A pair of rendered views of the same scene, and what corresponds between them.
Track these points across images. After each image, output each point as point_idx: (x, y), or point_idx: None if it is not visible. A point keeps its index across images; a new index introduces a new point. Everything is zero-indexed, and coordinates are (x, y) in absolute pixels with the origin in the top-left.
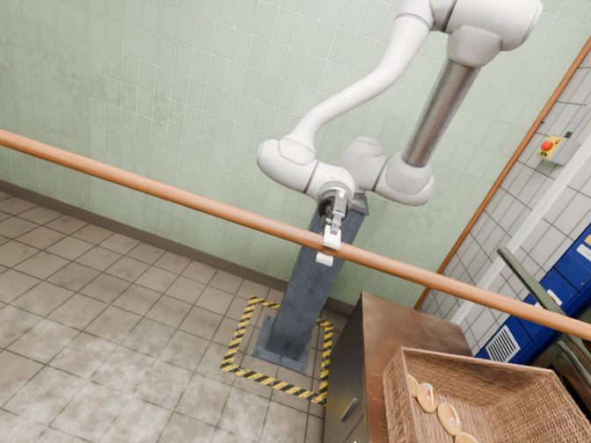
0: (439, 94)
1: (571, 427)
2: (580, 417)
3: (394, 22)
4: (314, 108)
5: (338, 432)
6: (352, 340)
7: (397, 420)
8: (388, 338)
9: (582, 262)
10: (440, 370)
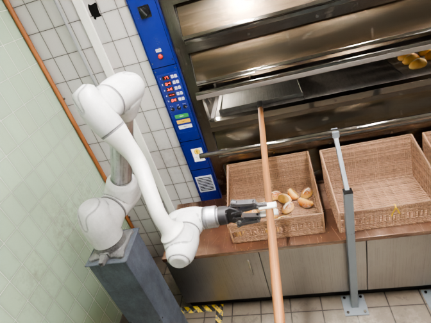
0: None
1: (251, 167)
2: (248, 162)
3: (111, 136)
4: (157, 210)
5: (254, 279)
6: (199, 270)
7: (264, 232)
8: (204, 241)
9: (188, 130)
10: None
